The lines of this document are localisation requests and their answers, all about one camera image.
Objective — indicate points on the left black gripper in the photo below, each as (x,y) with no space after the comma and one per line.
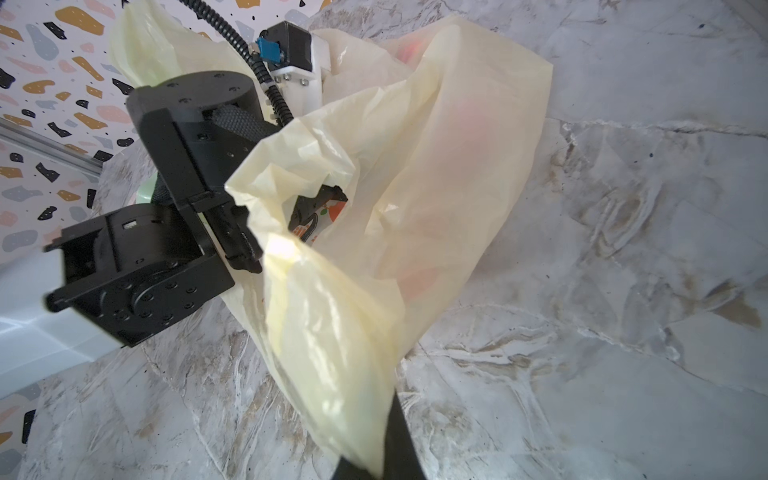
(198,129)

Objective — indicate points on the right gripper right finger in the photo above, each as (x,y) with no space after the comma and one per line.
(401,460)

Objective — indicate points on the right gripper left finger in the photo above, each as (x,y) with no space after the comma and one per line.
(345,471)

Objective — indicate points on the yellow translucent plastic bag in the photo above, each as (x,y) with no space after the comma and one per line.
(374,209)

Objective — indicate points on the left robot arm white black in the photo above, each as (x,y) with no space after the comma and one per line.
(118,279)

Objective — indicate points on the green scalloped plate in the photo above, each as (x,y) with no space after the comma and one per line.
(145,191)

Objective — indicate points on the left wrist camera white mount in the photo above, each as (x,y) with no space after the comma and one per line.
(297,61)

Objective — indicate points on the left aluminium corner post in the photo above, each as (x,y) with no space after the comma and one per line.
(25,137)

